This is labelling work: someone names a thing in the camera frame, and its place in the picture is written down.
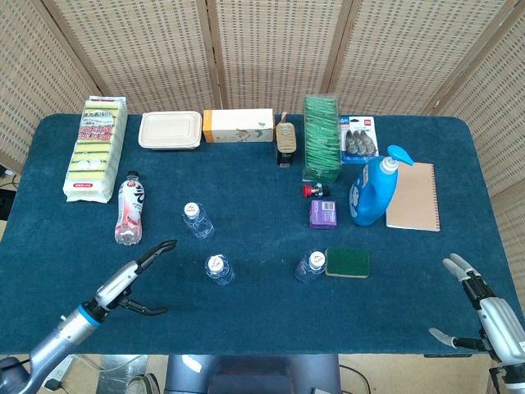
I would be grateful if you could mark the clear box green packets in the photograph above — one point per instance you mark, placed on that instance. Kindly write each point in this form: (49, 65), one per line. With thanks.
(322, 139)

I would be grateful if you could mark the pink white drink bottle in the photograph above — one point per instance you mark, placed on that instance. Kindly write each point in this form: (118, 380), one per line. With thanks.
(131, 205)

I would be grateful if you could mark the black box on floor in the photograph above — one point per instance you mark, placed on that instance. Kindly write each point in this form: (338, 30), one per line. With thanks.
(5, 207)

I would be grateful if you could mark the blue carpet table cover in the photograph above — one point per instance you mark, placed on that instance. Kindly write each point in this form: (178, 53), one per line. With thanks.
(246, 197)

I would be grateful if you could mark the green yellow scouring sponge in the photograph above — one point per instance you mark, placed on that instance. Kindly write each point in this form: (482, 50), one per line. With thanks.
(348, 262)

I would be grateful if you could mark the red push button switch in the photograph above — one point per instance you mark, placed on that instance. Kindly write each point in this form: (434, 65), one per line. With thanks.
(313, 191)

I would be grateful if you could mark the silver metal floor plate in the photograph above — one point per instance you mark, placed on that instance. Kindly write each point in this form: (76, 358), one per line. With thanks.
(115, 373)

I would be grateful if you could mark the black table control panel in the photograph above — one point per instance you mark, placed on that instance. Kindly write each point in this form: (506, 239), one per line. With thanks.
(436, 355)

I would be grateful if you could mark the beige lidded lunch box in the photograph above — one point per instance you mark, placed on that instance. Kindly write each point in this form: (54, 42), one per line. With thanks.
(170, 129)

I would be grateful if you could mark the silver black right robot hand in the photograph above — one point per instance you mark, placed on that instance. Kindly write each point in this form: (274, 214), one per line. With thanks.
(502, 328)

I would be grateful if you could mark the binder clips blister pack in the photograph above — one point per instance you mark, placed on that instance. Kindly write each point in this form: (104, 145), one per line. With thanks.
(359, 139)

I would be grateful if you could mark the orange white tea box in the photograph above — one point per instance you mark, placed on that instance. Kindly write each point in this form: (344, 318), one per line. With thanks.
(238, 125)

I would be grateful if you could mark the yellow sponge multipack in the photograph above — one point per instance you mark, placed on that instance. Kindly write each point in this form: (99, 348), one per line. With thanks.
(92, 164)

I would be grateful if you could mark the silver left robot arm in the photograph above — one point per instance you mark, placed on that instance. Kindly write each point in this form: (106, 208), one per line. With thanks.
(61, 336)

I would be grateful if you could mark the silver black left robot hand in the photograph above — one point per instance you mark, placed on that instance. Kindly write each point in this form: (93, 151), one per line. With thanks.
(119, 283)

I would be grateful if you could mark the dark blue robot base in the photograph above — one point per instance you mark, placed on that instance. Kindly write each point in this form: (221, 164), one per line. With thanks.
(254, 375)

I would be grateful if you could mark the woven bamboo folding screen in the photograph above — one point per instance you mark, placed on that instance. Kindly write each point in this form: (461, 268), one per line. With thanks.
(266, 49)

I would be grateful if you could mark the blue detergent bottle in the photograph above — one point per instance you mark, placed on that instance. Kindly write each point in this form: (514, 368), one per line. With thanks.
(371, 197)

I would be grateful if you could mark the clear water bottle white cap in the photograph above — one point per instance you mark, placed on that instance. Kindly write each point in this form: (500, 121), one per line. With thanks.
(220, 271)
(199, 223)
(309, 267)

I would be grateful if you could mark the kraft spiral notebook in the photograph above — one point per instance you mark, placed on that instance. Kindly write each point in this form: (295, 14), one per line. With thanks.
(416, 197)

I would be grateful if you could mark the purple soap box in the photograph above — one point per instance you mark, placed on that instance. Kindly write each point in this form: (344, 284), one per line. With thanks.
(324, 214)

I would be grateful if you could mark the white power strip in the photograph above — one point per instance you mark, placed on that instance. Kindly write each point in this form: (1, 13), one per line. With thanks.
(67, 365)

